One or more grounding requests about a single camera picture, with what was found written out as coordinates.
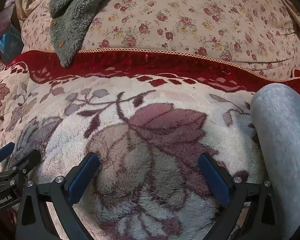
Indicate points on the light grey fleece pants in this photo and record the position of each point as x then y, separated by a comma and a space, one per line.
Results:
282, 135

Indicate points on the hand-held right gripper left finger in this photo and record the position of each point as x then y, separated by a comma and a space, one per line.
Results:
83, 177

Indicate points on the floral pink quilt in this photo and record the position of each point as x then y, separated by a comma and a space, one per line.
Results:
190, 17

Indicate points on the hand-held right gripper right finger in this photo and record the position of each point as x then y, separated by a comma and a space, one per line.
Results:
213, 178

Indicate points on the blue plastic bag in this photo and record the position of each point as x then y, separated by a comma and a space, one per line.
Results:
8, 42

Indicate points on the red cream floral blanket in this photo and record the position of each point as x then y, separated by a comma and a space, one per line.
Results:
140, 130

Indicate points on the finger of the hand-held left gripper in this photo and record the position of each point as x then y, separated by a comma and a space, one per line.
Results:
4, 151
27, 162

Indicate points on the grey fleece cardigan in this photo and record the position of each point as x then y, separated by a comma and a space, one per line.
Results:
75, 12

